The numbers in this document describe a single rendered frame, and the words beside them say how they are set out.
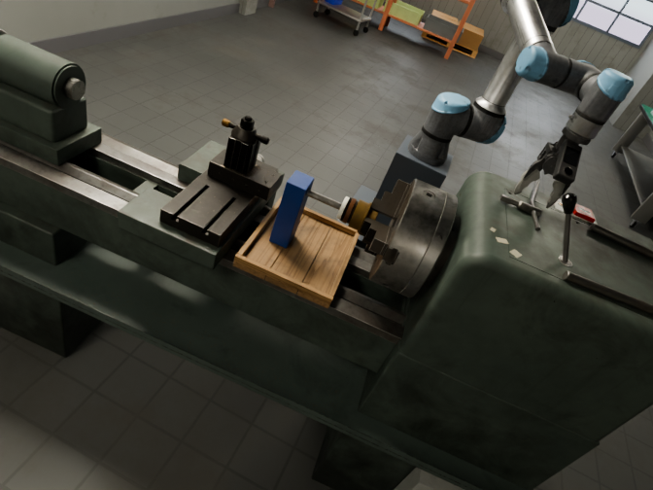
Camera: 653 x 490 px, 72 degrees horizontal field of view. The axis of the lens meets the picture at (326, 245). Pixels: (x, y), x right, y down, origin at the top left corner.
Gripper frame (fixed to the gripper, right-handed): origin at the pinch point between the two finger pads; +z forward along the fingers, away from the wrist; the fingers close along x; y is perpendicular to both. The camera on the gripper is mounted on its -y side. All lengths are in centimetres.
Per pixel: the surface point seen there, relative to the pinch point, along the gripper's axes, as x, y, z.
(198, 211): 83, -27, 31
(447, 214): 21.6, -17.7, 5.1
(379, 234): 35.0, -22.1, 16.3
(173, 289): 91, -20, 74
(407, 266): 25.3, -27.6, 18.0
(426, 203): 27.6, -17.3, 5.0
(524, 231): 2.1, -15.2, 2.3
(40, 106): 139, -19, 26
